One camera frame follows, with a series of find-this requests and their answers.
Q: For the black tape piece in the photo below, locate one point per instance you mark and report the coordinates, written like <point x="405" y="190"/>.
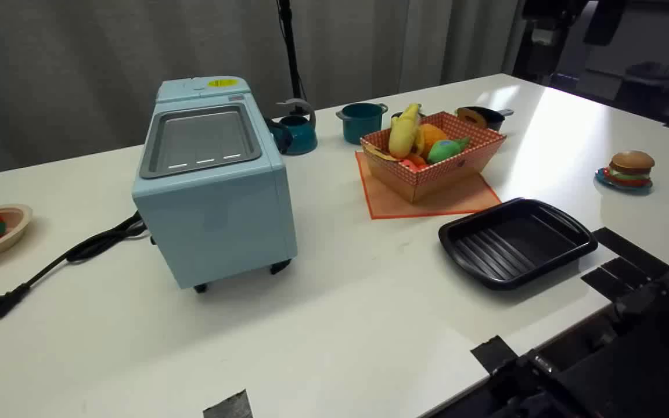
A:
<point x="632" y="249"/>
<point x="494" y="353"/>
<point x="229" y="405"/>
<point x="613" y="280"/>

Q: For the small blue plate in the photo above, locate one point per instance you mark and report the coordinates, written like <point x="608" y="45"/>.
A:
<point x="621" y="190"/>

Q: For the teal toy pot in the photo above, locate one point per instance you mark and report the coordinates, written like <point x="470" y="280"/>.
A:
<point x="360" y="124"/>

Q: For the light blue toaster oven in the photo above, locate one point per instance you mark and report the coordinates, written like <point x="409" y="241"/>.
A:
<point x="209" y="211"/>

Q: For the small red plushie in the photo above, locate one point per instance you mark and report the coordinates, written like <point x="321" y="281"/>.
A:
<point x="414" y="162"/>

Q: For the black background equipment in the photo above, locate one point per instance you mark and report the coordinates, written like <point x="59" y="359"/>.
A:
<point x="552" y="35"/>

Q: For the black ridged plate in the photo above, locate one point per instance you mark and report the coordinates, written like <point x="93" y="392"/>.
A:
<point x="522" y="244"/>

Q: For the orange fruit plushie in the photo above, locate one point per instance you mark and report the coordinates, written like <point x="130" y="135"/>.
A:
<point x="430" y="139"/>

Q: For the toy burger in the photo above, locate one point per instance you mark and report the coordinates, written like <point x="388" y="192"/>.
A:
<point x="631" y="165"/>

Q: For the light green plushie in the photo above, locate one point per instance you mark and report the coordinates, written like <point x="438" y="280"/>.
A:
<point x="444" y="149"/>

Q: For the yellow banana plushie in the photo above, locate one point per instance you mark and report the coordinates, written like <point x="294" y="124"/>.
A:
<point x="402" y="135"/>

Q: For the black bin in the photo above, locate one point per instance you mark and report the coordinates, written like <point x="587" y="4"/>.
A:
<point x="650" y="84"/>

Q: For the orange placemat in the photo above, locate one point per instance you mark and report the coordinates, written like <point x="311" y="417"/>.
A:
<point x="385" y="206"/>

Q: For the black saucepan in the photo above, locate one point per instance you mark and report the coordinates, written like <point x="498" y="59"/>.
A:
<point x="494" y="117"/>

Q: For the orange checkered box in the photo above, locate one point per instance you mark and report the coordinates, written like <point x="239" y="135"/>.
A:
<point x="429" y="182"/>

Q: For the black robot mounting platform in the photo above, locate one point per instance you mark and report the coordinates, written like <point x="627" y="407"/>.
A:
<point x="627" y="367"/>

